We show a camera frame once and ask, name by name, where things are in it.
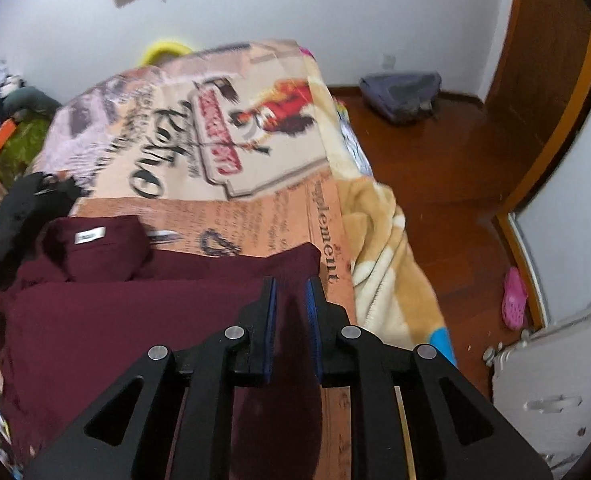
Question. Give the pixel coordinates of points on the grey backpack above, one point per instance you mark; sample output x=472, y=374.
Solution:
x=400, y=97

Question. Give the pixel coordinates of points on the brown wooden door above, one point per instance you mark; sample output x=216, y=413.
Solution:
x=540, y=35

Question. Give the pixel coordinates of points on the white wall socket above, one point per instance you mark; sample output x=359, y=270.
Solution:
x=389, y=60

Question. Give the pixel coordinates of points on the beige fleece blanket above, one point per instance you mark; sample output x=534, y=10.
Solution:
x=390, y=270

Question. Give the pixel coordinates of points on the grey cushion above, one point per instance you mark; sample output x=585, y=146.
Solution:
x=30, y=100

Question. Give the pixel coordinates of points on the frosted sliding wardrobe door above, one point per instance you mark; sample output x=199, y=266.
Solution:
x=570, y=200

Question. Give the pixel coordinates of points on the green patterned cloth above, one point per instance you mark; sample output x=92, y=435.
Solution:
x=25, y=145

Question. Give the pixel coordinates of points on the printed blanket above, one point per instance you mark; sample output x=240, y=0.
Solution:
x=255, y=135

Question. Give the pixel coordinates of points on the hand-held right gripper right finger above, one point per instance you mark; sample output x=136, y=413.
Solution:
x=314, y=330

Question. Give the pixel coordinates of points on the white plastic cabinet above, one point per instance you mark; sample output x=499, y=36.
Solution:
x=560, y=400

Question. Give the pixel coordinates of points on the pink slipper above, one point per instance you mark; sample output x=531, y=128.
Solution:
x=515, y=300

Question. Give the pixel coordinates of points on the black garment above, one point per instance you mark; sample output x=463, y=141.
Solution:
x=20, y=220

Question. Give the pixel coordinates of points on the maroon button-up shirt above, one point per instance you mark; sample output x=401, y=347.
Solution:
x=125, y=335

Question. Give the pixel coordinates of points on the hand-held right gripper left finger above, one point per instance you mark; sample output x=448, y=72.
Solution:
x=269, y=330

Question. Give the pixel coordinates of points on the orange box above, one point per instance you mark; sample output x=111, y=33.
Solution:
x=1, y=137

